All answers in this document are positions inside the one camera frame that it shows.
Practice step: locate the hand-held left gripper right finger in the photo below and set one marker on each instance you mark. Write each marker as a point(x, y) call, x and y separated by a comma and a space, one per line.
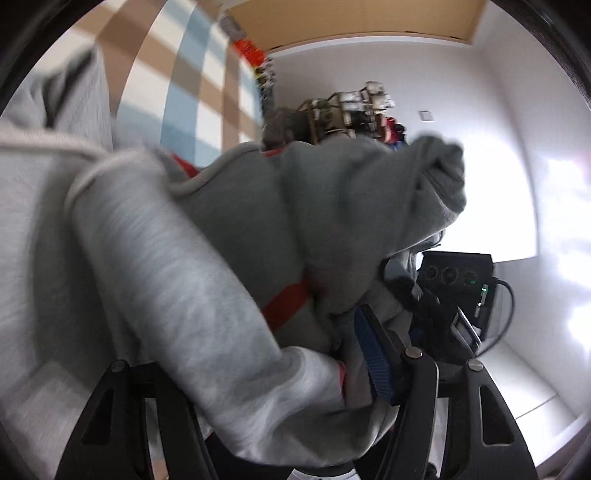
point(376, 364)

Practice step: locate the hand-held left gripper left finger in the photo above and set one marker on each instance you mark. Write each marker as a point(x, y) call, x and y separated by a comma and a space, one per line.
point(131, 383)

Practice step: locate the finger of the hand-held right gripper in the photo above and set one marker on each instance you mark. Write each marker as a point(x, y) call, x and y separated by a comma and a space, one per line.
point(401, 288)

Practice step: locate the tan wooden door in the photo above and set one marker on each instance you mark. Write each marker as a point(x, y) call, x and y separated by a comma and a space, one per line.
point(360, 18)

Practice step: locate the white light switch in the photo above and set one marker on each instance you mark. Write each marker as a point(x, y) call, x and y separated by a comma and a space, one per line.
point(425, 115)

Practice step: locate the shoe rack with shoes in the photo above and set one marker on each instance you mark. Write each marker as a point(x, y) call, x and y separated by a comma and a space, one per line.
point(369, 94)

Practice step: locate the grey hoodie with red print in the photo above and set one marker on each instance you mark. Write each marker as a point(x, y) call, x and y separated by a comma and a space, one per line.
point(184, 277)

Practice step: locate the red plastic bag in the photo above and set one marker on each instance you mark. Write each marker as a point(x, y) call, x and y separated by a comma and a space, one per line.
point(248, 50)

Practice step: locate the pile of loose shoes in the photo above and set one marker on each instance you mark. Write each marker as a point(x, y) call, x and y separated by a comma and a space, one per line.
point(264, 83)

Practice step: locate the wooden shoe rack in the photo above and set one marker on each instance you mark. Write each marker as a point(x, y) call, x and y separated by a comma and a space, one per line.
point(323, 108)

